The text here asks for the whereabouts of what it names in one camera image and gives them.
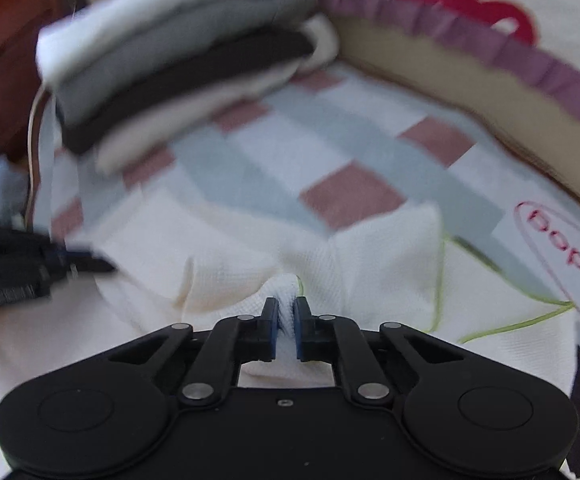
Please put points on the white folded garment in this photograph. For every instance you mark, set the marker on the white folded garment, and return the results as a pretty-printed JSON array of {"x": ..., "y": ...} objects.
[{"x": 145, "y": 10}]

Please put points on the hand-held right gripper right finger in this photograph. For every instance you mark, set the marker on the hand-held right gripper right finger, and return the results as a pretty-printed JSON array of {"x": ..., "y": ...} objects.
[{"x": 301, "y": 332}]

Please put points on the checked bedsheet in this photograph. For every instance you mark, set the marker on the checked bedsheet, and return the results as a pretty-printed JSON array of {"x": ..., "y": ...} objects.
[{"x": 280, "y": 160}]

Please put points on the beige folded garment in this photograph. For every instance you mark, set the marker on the beige folded garment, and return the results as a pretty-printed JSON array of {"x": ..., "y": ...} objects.
[{"x": 180, "y": 120}]

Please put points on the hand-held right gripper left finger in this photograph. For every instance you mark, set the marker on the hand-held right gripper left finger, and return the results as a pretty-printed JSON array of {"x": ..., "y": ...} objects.
[{"x": 271, "y": 332}]

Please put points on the brown wooden dresser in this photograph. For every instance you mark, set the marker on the brown wooden dresser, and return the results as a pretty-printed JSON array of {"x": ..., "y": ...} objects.
[{"x": 0, "y": 60}]

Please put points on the dark brown folded garment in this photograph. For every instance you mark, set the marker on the dark brown folded garment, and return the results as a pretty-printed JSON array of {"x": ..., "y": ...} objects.
[{"x": 195, "y": 75}]

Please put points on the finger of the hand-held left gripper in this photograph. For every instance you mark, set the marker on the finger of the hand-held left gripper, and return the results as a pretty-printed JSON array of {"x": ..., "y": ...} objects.
[{"x": 92, "y": 262}]

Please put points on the grey folded garment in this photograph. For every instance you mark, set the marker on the grey folded garment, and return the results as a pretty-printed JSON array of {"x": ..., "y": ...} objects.
[{"x": 170, "y": 55}]

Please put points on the cream garment with green trim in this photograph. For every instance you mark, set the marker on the cream garment with green trim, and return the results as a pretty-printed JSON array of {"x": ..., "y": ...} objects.
[{"x": 394, "y": 270}]

